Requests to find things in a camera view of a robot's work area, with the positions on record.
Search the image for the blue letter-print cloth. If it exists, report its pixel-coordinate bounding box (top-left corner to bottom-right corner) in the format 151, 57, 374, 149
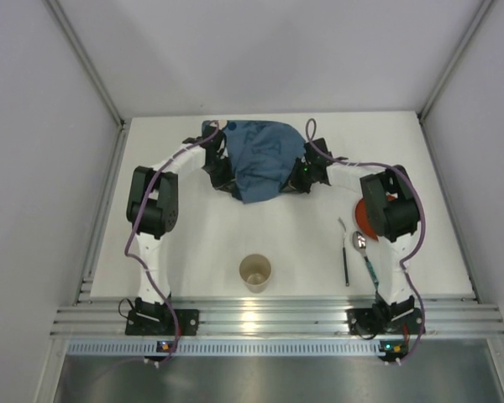
202, 120, 305, 204

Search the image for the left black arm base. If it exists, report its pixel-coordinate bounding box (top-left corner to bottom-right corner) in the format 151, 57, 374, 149
125, 307, 200, 336

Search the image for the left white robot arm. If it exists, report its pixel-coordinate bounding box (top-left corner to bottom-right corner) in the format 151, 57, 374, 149
124, 126, 239, 304

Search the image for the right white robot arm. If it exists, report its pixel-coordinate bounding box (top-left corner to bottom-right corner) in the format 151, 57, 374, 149
282, 139, 421, 317

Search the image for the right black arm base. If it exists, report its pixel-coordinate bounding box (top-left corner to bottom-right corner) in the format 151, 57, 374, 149
346, 308, 423, 339

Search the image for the red plastic plate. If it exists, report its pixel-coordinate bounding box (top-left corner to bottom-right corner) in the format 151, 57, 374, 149
354, 193, 398, 243

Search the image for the beige plastic cup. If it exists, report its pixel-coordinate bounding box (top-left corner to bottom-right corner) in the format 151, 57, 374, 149
239, 254, 272, 294

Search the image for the metal spoon green handle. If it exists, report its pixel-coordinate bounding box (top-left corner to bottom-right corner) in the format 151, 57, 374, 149
351, 231, 380, 294

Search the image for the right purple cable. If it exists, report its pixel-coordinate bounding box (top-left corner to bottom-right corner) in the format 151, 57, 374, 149
304, 118, 426, 365

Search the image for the aluminium mounting rail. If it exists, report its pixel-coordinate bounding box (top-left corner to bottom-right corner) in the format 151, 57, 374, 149
50, 297, 504, 338

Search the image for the left aluminium frame post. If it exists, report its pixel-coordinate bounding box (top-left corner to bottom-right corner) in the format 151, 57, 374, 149
42, 0, 125, 128

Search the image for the aluminium frame post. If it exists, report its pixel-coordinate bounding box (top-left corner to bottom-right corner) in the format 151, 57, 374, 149
417, 0, 497, 124
42, 0, 125, 128

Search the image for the slotted grey cable duct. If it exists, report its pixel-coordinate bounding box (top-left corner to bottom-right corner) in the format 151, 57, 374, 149
66, 339, 408, 356

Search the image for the right aluminium frame post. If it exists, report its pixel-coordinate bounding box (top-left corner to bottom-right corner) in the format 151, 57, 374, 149
417, 0, 497, 124

